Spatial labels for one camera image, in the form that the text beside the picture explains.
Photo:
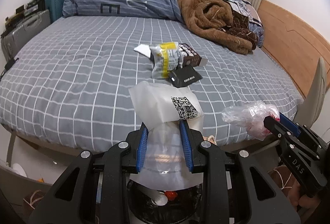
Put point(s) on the black lined trash bin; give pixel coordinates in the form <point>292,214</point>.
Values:
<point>169,207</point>

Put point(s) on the wooden headboard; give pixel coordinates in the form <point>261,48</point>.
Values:
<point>294,44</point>

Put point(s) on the grey checked bed mattress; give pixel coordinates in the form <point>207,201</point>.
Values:
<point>70,84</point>

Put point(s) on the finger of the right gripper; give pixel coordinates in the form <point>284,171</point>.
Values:
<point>274,127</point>
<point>293,128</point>

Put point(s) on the red plastic bag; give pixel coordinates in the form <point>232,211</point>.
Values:
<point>171,195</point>

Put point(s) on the clutter on suitcases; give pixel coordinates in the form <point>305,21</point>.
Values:
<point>23,12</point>

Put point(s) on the right hand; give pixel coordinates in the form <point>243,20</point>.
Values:
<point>297,199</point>

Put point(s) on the teal suitcase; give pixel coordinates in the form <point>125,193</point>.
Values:
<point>55,8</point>

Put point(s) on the patterned pillow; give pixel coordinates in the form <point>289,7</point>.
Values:
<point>245,8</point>

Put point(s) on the white paper scrap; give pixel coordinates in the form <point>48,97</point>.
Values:
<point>143,49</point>

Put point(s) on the yellow white snack packet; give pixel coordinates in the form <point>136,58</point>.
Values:
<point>167,57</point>

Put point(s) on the brown printed snack box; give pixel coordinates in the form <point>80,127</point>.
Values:
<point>189,57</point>

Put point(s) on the brown fleece blanket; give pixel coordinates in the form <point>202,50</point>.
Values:
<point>215,20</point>

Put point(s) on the white cylinder in bin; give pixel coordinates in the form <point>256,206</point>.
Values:
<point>158,198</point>

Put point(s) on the grey suitcase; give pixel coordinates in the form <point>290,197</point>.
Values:
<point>13,41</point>

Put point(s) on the grey chair back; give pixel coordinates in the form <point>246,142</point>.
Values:
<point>309,111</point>

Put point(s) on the white bag with QR code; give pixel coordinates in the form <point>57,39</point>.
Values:
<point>160,108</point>

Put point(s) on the brown patterned pajama legs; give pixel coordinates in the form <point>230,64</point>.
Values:
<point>283,177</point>

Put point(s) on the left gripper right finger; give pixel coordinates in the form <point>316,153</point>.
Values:
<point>235,188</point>

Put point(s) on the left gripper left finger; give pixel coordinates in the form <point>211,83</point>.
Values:
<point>93,189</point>

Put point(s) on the clear bag red print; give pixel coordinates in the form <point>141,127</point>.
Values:
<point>251,116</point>

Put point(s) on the small black box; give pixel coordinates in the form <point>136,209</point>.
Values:
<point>184,77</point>

